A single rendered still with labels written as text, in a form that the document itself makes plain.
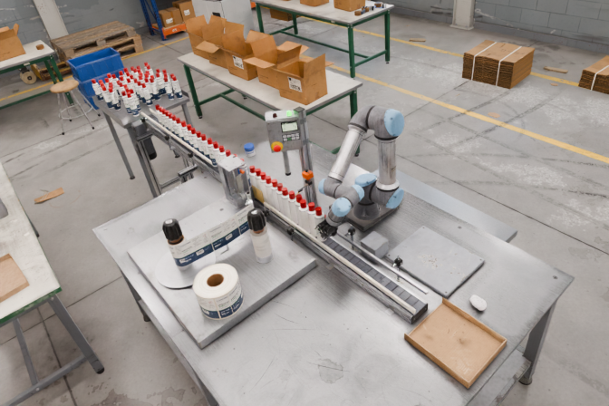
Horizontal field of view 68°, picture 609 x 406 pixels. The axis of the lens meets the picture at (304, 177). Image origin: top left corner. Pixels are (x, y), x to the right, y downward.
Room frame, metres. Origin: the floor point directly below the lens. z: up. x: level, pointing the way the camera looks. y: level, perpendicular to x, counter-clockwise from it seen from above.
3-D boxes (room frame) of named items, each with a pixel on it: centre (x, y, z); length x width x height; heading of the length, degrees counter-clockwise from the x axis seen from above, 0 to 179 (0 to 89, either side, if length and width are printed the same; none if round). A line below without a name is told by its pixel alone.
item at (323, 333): (1.72, 0.08, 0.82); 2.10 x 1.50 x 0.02; 36
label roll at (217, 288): (1.40, 0.45, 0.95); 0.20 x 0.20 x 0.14
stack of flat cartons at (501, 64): (5.12, -2.53, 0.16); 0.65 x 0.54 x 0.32; 39
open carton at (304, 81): (3.69, -0.11, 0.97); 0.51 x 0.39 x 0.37; 130
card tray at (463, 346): (1.07, -0.51, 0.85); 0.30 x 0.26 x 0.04; 36
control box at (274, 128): (2.01, 0.07, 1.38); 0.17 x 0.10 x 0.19; 91
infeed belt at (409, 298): (1.88, 0.07, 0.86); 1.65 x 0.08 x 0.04; 36
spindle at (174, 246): (1.67, 0.66, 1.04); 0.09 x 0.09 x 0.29
